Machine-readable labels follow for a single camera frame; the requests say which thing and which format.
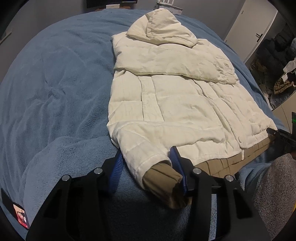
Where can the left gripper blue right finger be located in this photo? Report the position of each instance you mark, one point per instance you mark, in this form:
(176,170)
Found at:
(236,218)

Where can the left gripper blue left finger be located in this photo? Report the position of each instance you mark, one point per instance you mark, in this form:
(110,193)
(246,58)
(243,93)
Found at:
(79,208)

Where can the cream hooded puffer jacket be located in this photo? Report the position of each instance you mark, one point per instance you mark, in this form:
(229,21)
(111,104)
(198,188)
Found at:
(172,89)

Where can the hanging clothes in wardrobe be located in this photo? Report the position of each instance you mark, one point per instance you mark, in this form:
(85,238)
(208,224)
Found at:
(274,67)

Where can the grey knitted sleeve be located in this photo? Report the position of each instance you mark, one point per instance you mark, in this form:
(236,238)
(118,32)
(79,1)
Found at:
(274,198)

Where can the phone with red screen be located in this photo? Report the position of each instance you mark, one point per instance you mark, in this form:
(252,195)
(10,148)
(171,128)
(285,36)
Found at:
(15,210)

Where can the blue fleece bed blanket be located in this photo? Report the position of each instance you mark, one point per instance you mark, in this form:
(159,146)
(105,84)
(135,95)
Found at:
(54,101)

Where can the white wardrobe door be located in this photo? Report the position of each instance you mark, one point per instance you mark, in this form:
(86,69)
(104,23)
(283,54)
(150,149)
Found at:
(250,27)

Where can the white cabinet under router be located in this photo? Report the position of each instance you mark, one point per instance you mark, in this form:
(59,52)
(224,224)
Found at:
(170,7)

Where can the white wifi router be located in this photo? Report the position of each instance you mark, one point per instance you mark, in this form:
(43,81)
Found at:
(167,1)

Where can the wooden wall shelf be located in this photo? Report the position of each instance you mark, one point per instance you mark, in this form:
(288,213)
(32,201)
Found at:
(5,36)

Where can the black wall monitor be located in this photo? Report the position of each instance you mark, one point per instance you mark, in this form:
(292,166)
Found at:
(95,3)

